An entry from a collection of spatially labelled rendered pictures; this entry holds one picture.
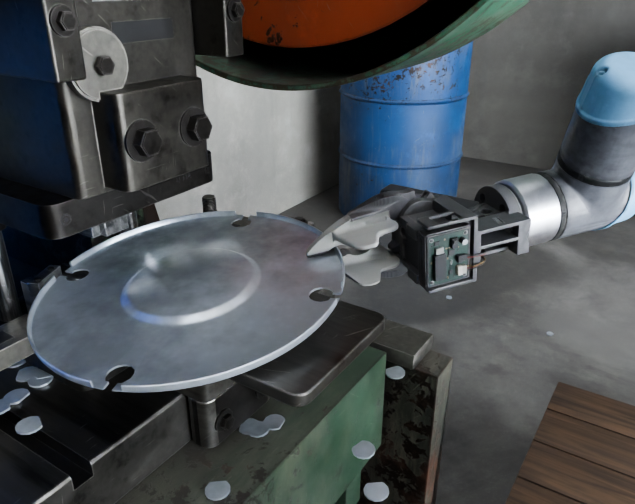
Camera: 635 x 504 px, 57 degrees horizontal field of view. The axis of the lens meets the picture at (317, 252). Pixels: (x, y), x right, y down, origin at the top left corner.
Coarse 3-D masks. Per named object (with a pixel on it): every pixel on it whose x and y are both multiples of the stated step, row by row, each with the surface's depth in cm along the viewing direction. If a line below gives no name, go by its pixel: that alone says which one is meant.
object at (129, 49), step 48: (96, 0) 45; (144, 0) 49; (96, 48) 45; (144, 48) 50; (192, 48) 55; (0, 96) 49; (48, 96) 46; (96, 96) 46; (144, 96) 48; (192, 96) 52; (0, 144) 52; (48, 144) 48; (96, 144) 48; (144, 144) 47; (192, 144) 53; (96, 192) 49
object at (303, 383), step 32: (352, 320) 52; (384, 320) 53; (288, 352) 48; (320, 352) 48; (352, 352) 48; (224, 384) 55; (256, 384) 45; (288, 384) 44; (320, 384) 45; (192, 416) 55; (224, 416) 56
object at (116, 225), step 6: (126, 216) 60; (108, 222) 59; (114, 222) 59; (120, 222) 60; (126, 222) 60; (90, 228) 58; (96, 228) 58; (102, 228) 59; (108, 228) 59; (114, 228) 59; (120, 228) 60; (126, 228) 61; (84, 234) 59; (90, 234) 58; (96, 234) 59; (102, 234) 59; (108, 234) 59
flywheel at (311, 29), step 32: (256, 0) 80; (288, 0) 77; (320, 0) 75; (352, 0) 72; (384, 0) 70; (416, 0) 68; (448, 0) 72; (256, 32) 82; (288, 32) 79; (320, 32) 76; (352, 32) 74; (384, 32) 76
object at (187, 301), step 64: (128, 256) 62; (192, 256) 59; (256, 256) 59; (320, 256) 58; (64, 320) 52; (128, 320) 51; (192, 320) 50; (256, 320) 50; (320, 320) 48; (128, 384) 44; (192, 384) 43
